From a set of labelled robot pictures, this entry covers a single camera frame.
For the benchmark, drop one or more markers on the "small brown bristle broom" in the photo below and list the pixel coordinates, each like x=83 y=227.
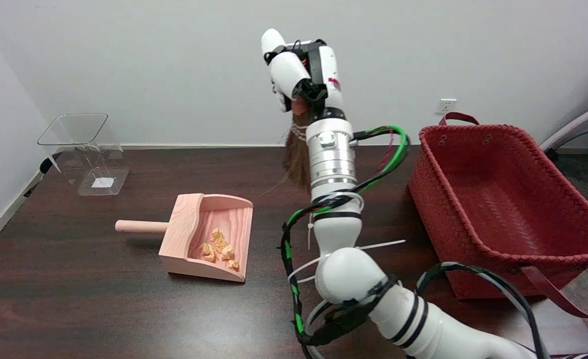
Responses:
x=297 y=159

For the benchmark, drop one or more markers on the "white label sticker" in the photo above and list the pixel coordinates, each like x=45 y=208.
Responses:
x=102 y=182

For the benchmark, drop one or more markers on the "crumpled yellow paper scrap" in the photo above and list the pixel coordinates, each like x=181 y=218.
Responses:
x=205 y=248
x=220 y=243
x=227 y=251
x=217 y=233
x=233 y=265
x=209 y=258

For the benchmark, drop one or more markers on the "white wall socket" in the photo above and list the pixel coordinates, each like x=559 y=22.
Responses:
x=446 y=105

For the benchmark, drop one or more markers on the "white zip tie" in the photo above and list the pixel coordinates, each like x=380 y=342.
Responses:
x=383 y=244
x=301 y=267

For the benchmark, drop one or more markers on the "light wooden dustpan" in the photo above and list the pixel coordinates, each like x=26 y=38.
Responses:
x=181 y=224

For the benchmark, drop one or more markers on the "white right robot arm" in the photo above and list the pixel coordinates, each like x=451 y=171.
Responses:
x=331 y=159

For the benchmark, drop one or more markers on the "white curved tube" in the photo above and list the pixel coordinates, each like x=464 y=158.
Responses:
x=578 y=122

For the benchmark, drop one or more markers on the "reddish brown woven basket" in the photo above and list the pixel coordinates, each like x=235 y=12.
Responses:
x=498 y=209

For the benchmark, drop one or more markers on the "clear plastic bin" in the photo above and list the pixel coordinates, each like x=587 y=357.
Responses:
x=99 y=149

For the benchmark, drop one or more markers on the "black curved tube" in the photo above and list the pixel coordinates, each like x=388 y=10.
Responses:
x=580 y=130

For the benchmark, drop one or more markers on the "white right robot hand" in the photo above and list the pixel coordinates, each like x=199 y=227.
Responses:
x=286 y=75

